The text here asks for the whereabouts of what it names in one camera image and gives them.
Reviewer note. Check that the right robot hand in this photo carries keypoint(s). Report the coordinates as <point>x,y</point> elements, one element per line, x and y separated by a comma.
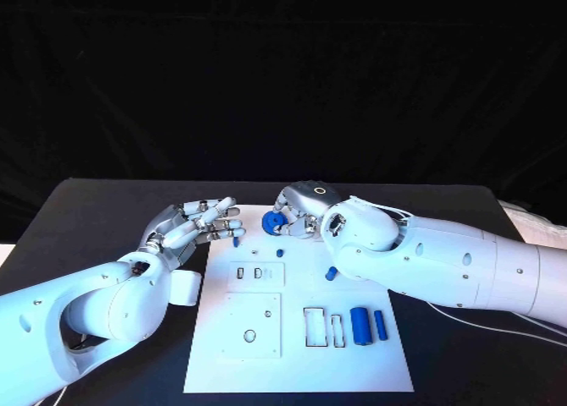
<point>310,199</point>

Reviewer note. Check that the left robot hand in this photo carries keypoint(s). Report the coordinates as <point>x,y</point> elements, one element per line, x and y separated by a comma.
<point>190,226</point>

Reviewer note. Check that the blue gear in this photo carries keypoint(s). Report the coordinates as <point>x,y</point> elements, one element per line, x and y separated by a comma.
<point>274,222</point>

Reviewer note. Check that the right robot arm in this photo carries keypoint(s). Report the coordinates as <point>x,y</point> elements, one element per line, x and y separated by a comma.
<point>447,272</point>

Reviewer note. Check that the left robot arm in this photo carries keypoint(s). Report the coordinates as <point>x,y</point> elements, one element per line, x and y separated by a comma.
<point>44,317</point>

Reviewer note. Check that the white task board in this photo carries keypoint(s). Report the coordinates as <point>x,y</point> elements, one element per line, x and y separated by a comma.
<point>295,317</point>

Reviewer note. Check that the blue plug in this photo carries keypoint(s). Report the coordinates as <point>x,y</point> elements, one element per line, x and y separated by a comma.
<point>330,273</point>

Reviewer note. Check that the thick blue cylinder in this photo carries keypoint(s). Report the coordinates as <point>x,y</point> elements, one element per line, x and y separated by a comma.
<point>360,326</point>

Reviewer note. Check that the thin blue cylinder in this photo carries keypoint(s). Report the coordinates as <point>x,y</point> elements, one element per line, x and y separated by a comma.
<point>379,325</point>

